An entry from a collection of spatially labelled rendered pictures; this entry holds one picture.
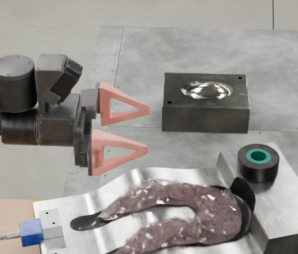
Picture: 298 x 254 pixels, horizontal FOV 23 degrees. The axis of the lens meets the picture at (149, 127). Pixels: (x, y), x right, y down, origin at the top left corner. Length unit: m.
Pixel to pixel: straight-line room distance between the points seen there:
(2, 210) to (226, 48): 0.84
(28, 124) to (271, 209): 0.53
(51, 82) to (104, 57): 1.03
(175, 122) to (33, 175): 1.26
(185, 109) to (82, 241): 0.46
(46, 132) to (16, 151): 1.99
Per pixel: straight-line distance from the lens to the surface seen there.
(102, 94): 1.07
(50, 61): 0.99
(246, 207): 1.42
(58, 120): 1.00
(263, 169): 1.39
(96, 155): 0.99
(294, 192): 1.40
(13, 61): 1.01
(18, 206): 1.53
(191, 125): 1.70
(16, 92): 0.99
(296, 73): 1.96
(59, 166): 2.90
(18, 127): 1.03
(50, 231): 1.36
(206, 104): 1.68
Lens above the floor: 1.81
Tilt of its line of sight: 36 degrees down
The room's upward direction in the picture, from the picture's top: straight up
